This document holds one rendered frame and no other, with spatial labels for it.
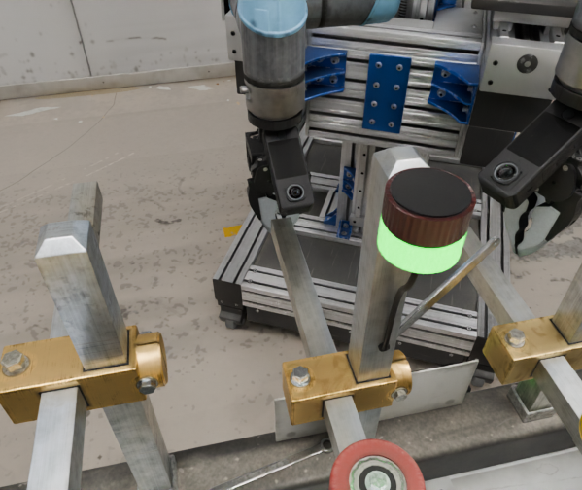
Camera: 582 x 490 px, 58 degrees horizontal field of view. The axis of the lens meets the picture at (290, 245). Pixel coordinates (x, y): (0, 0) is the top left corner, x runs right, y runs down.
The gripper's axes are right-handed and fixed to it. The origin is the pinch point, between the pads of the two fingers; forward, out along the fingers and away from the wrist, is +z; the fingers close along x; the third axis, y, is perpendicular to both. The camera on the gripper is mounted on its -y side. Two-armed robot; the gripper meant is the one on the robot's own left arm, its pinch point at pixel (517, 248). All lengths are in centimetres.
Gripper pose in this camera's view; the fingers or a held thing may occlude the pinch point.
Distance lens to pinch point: 67.1
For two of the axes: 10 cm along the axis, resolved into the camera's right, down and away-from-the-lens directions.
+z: 0.0, 7.4, 6.8
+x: -5.3, -5.7, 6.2
